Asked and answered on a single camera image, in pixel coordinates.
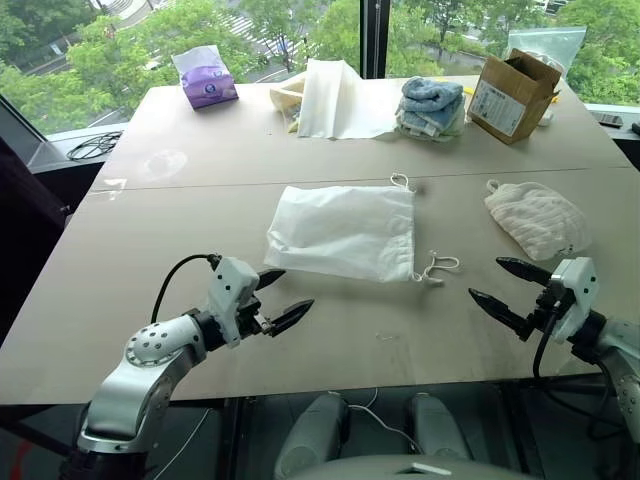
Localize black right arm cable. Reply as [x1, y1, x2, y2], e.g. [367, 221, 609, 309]
[531, 298, 576, 381]

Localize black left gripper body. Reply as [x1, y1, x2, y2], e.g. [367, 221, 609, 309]
[234, 294, 281, 342]

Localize purple tissue pack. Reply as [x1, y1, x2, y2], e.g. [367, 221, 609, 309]
[170, 44, 239, 113]

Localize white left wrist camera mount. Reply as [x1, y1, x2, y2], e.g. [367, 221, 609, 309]
[207, 256, 261, 349]

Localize thin white cable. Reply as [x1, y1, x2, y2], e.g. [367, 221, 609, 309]
[346, 386, 427, 454]

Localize grey rounded robot leg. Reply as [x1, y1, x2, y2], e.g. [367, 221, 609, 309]
[273, 391, 352, 480]
[409, 391, 474, 462]

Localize stack of blue towels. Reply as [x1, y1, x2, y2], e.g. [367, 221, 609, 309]
[394, 75, 468, 139]

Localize white drawstring bag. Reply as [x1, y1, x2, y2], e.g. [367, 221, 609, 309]
[262, 172, 469, 289]

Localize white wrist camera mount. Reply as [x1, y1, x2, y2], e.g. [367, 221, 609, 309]
[547, 256, 600, 346]
[207, 256, 261, 349]

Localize dark window post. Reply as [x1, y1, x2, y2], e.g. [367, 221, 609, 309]
[360, 0, 391, 81]

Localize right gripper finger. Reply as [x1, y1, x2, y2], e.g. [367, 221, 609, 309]
[495, 256, 554, 290]
[467, 287, 533, 343]

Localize clear zip plastic bag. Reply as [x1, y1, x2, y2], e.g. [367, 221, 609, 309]
[506, 25, 588, 81]

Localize brown cardboard box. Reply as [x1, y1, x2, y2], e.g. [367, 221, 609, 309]
[466, 47, 564, 147]

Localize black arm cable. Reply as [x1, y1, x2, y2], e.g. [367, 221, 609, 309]
[150, 253, 224, 326]
[531, 298, 576, 381]

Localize coiled black cable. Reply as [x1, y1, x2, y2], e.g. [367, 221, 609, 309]
[65, 130, 126, 163]

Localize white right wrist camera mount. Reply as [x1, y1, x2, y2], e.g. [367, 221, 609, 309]
[547, 256, 600, 346]

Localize grey robot torso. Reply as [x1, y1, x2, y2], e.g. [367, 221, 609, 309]
[293, 453, 522, 480]

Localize dark flat remote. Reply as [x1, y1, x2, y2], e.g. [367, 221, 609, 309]
[589, 111, 626, 130]

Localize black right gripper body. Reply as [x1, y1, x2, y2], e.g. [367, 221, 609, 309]
[525, 278, 577, 335]

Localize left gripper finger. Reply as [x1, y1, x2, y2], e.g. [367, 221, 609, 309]
[269, 298, 316, 338]
[255, 268, 287, 292]

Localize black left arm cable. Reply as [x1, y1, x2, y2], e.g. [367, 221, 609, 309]
[150, 253, 224, 326]

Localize white ribbed towel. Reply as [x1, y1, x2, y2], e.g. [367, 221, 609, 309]
[483, 178, 594, 263]

